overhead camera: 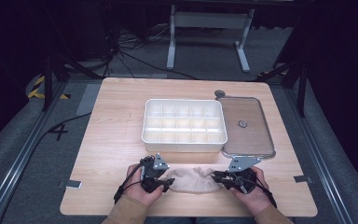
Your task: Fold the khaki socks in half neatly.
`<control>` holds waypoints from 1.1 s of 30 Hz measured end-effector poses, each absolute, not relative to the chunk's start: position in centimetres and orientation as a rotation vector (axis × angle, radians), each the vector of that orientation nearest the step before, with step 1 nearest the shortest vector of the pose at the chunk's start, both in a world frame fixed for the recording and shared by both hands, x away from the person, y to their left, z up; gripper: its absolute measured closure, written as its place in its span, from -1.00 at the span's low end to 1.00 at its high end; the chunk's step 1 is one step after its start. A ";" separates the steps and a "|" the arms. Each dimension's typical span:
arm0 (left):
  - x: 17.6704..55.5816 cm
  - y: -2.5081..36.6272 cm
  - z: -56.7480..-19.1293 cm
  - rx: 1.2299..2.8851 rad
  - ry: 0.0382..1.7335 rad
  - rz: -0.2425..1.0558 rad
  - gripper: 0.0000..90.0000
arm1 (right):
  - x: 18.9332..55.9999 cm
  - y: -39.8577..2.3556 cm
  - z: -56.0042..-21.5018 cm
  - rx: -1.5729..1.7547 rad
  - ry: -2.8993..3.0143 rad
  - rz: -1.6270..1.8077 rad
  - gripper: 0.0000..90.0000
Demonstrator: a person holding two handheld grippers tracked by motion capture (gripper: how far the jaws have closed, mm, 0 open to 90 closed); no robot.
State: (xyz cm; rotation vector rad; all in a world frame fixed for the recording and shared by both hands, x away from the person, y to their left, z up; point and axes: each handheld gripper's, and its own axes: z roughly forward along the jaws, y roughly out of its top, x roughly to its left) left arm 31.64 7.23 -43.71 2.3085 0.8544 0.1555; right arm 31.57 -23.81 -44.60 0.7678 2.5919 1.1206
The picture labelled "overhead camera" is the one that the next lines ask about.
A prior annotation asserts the beige sock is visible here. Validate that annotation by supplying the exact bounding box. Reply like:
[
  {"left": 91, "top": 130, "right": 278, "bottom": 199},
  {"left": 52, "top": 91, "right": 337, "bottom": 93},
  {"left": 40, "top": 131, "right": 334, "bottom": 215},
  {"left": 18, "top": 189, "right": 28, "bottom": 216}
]
[{"left": 164, "top": 166, "right": 226, "bottom": 194}]

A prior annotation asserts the grey tape piece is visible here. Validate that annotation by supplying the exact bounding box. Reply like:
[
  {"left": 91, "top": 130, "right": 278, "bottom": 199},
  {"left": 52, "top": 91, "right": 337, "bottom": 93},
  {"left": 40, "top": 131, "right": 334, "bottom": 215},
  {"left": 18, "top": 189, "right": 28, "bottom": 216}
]
[
  {"left": 58, "top": 179, "right": 83, "bottom": 189},
  {"left": 293, "top": 175, "right": 313, "bottom": 184}
]

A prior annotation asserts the black floor cable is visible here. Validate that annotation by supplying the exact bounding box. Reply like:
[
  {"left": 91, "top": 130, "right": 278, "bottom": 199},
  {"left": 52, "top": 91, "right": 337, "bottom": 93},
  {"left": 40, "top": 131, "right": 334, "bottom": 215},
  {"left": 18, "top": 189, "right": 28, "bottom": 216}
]
[{"left": 0, "top": 111, "right": 93, "bottom": 224}]

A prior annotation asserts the white compartment storage box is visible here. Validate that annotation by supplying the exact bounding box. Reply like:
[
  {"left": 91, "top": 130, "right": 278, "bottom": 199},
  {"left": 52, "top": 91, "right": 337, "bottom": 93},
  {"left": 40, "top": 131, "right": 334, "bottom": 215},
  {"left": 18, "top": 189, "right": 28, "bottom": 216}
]
[{"left": 141, "top": 98, "right": 228, "bottom": 154}]

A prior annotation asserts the yellow and black floor tape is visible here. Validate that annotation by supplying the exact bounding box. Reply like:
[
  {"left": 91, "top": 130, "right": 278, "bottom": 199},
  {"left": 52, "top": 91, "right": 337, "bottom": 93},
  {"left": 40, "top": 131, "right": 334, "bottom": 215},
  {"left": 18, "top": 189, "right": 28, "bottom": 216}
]
[{"left": 27, "top": 75, "right": 72, "bottom": 101}]

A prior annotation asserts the person's left hand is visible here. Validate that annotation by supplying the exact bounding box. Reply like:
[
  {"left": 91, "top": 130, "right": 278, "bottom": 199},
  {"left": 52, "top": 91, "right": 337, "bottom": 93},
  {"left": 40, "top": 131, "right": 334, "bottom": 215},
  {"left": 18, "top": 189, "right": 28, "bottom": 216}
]
[{"left": 124, "top": 163, "right": 166, "bottom": 207}]

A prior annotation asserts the white metal table frame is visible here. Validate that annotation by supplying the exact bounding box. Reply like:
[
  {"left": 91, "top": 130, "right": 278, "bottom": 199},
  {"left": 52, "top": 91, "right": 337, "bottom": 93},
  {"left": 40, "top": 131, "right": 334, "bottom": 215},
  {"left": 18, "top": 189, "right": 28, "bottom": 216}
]
[{"left": 166, "top": 4, "right": 256, "bottom": 74}]

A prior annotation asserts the left hand-held gripper black cable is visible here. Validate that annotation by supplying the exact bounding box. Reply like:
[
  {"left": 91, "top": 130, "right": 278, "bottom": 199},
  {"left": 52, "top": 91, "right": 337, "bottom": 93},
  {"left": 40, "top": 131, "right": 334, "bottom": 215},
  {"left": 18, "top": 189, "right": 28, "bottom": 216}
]
[{"left": 113, "top": 161, "right": 145, "bottom": 205}]

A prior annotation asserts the clear lid with metal rim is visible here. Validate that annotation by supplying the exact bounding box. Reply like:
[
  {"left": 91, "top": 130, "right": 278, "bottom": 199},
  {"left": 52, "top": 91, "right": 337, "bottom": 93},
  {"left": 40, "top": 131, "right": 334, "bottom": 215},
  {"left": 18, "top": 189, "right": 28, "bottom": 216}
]
[{"left": 215, "top": 95, "right": 277, "bottom": 160}]

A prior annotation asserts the person's right hand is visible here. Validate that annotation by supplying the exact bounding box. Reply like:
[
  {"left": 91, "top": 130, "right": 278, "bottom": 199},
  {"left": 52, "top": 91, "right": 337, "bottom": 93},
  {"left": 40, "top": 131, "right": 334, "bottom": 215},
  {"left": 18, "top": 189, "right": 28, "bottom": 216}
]
[{"left": 229, "top": 166, "right": 273, "bottom": 217}]

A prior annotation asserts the grey floor tape strip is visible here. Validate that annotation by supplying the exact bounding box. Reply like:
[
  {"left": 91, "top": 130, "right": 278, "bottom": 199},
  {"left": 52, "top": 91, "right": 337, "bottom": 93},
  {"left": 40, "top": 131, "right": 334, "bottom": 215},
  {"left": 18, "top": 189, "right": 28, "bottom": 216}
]
[{"left": 76, "top": 82, "right": 103, "bottom": 117}]

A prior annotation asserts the bundle of black cables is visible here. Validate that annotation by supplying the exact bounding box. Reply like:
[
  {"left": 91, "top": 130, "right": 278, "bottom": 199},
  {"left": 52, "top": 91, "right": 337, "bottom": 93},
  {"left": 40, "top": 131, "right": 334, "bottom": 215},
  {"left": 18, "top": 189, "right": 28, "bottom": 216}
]
[{"left": 101, "top": 18, "right": 200, "bottom": 81}]

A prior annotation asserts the right hand-held gripper black cable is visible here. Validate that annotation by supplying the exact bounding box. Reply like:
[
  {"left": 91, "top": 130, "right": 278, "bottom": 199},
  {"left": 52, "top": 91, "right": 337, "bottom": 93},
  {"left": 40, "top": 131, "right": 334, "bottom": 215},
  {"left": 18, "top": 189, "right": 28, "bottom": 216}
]
[{"left": 251, "top": 175, "right": 278, "bottom": 209}]

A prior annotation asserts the black tape floor mark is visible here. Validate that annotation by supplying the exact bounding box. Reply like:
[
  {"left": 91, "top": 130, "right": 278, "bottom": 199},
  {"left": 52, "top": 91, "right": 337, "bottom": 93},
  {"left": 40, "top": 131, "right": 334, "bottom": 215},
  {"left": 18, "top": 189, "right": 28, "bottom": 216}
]
[{"left": 48, "top": 123, "right": 70, "bottom": 142}]

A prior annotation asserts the hand-held gripper black cable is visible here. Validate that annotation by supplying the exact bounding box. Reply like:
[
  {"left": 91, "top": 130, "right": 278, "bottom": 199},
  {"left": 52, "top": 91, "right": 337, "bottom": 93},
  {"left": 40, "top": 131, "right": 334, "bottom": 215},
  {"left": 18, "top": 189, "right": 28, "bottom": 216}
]
[
  {"left": 251, "top": 175, "right": 278, "bottom": 209},
  {"left": 113, "top": 161, "right": 145, "bottom": 205}
]

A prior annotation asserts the black tripod stand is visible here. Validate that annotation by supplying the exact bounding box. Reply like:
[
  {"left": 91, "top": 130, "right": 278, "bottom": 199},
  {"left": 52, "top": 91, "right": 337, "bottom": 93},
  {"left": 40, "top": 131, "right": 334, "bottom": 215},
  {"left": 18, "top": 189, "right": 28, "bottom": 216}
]
[
  {"left": 255, "top": 59, "right": 310, "bottom": 119},
  {"left": 41, "top": 51, "right": 104, "bottom": 112}
]

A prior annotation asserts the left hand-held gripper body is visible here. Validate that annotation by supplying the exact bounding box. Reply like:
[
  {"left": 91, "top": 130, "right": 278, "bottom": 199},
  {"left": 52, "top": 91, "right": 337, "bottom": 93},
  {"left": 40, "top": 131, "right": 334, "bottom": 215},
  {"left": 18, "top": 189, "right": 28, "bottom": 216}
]
[{"left": 139, "top": 152, "right": 171, "bottom": 194}]

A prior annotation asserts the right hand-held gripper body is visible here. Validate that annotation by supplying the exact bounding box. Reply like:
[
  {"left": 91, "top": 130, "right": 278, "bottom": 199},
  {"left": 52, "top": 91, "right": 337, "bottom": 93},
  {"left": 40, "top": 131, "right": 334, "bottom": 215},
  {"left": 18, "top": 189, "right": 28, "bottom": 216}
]
[{"left": 227, "top": 156, "right": 262, "bottom": 195}]

